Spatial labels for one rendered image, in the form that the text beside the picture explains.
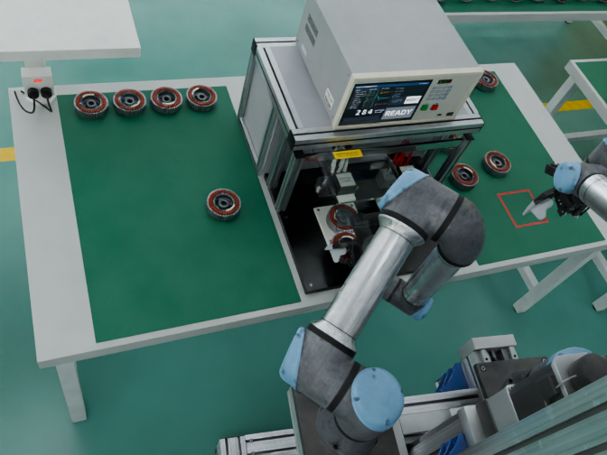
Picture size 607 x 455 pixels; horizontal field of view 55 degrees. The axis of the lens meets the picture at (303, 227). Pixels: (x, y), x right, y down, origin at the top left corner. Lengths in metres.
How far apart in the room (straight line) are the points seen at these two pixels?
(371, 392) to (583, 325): 2.25
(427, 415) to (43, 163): 1.39
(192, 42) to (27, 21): 1.96
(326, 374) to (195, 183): 1.00
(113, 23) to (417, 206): 1.03
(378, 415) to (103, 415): 1.44
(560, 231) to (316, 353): 1.47
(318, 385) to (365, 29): 1.07
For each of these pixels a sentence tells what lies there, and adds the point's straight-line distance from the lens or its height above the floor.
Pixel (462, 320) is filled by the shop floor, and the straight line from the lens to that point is 2.97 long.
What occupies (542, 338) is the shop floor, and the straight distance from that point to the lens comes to 3.17.
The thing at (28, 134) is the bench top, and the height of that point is 0.75.
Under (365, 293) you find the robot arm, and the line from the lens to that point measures 1.23.
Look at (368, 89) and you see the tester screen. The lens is 1.70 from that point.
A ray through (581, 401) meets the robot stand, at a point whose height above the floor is 1.64.
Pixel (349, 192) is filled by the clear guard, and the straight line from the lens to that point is 1.71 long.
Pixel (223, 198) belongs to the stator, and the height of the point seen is 0.77.
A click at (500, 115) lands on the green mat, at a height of 0.75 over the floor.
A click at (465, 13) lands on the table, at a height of 0.75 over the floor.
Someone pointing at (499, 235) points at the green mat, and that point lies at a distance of 2.30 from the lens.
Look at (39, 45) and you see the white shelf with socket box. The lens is 1.75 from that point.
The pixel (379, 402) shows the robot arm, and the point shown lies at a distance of 1.22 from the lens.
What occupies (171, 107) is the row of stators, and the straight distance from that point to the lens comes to 2.19.
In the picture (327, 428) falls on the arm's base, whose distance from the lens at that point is 1.36.
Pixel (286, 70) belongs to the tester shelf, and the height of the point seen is 1.11.
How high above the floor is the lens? 2.35
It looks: 54 degrees down
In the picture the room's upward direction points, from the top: 23 degrees clockwise
